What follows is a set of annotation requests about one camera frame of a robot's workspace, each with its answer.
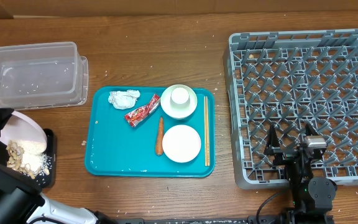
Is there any red snack wrapper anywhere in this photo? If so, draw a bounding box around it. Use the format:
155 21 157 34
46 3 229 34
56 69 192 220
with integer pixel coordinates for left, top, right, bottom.
124 94 160 128

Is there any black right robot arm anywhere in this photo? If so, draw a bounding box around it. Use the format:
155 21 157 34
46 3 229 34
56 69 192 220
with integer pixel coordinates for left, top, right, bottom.
255 124 337 223

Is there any clear plastic bin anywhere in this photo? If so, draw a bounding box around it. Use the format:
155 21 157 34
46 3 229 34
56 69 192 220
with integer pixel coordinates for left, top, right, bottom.
0 42 89 110

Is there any teal plastic tray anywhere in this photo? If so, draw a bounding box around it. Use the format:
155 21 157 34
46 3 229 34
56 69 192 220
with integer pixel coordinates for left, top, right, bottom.
85 86 215 178

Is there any white bowl with cup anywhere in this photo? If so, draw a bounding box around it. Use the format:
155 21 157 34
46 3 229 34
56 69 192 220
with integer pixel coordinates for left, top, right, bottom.
160 84 198 119

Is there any black waste tray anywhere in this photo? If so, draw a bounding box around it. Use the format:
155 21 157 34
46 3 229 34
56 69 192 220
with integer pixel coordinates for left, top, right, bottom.
0 129 57 189

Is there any pile of peanut shells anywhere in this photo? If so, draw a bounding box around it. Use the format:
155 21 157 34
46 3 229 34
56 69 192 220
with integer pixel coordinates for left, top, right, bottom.
6 139 50 180

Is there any pile of white rice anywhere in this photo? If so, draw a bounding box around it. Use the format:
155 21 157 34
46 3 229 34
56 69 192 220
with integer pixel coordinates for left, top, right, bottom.
11 139 51 175

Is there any right wooden chopstick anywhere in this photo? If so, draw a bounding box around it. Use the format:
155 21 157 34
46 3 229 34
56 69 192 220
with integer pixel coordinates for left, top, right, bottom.
207 97 210 166

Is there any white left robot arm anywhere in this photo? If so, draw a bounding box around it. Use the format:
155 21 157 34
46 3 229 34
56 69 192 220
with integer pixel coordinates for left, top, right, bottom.
0 108 119 224

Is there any orange carrot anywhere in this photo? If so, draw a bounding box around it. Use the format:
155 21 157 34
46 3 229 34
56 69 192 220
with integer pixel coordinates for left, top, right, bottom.
155 117 164 156

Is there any large white plate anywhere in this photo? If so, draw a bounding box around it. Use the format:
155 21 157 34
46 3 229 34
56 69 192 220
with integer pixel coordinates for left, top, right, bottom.
0 111 47 154

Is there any wooden chopstick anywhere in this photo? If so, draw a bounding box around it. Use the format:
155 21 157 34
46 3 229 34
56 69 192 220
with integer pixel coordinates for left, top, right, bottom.
203 96 209 167
207 97 210 166

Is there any left wooden chopstick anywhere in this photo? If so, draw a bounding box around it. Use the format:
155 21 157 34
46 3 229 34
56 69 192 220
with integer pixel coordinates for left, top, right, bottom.
203 96 209 167

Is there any white upside-down cup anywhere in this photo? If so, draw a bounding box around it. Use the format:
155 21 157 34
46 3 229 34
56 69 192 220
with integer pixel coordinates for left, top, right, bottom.
171 87 190 105

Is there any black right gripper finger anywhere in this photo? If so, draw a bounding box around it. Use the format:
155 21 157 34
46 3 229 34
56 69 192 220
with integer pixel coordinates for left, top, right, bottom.
265 124 279 149
305 123 319 136

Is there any grey plastic dish rack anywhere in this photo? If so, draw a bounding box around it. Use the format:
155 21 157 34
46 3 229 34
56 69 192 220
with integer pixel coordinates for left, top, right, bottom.
223 29 358 189

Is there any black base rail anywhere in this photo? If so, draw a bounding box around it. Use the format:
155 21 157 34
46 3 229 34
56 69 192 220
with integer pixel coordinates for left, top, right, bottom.
116 215 290 224

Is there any white tissue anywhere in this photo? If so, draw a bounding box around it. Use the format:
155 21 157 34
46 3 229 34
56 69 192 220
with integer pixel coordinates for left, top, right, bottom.
108 90 140 110

